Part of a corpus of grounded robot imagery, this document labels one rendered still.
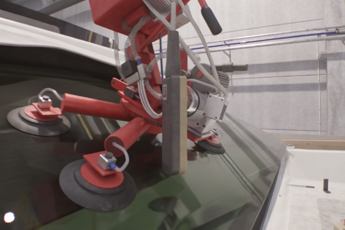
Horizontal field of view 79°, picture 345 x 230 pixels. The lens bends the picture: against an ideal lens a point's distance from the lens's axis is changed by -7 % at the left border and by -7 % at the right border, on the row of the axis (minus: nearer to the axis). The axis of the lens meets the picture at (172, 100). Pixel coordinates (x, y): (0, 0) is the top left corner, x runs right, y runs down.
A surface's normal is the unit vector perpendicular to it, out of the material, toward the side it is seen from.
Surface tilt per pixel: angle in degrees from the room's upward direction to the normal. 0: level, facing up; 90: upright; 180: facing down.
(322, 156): 90
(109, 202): 47
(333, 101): 90
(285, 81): 90
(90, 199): 43
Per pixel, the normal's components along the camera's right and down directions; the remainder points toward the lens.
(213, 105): -0.43, -0.17
